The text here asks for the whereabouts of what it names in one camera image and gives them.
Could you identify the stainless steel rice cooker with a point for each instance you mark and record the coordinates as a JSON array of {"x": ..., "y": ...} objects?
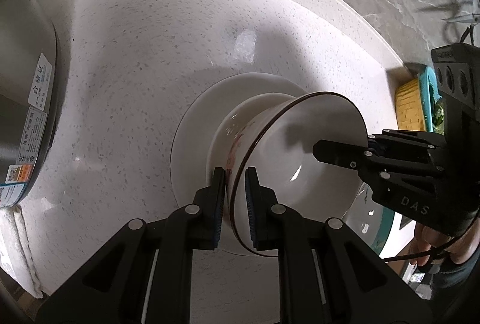
[{"x": 28, "y": 95}]

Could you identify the person's right hand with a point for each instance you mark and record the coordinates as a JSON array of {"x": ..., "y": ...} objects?
[{"x": 426, "y": 238}]

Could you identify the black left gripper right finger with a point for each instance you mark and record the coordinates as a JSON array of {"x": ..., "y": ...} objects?
[{"x": 327, "y": 274}]

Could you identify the teal rimmed plate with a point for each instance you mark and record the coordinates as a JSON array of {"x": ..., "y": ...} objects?
[{"x": 369, "y": 220}]

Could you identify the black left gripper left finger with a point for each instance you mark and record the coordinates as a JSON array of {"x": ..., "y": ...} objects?
[{"x": 143, "y": 273}]

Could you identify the white bowl red flower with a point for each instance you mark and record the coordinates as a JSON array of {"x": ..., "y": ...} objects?
[{"x": 278, "y": 143}]

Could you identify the teal colander basket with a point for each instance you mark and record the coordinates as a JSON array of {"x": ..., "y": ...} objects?
[{"x": 429, "y": 92}]

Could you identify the large white plate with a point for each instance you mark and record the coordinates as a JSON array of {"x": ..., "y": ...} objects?
[{"x": 208, "y": 128}]

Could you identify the small white bowl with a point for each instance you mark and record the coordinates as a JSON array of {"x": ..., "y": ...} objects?
[{"x": 243, "y": 129}]

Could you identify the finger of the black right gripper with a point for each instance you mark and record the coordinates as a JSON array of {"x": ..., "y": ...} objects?
[{"x": 341, "y": 154}]

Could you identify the green leafy vegetables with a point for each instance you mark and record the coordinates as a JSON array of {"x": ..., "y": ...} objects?
[{"x": 438, "y": 117}]

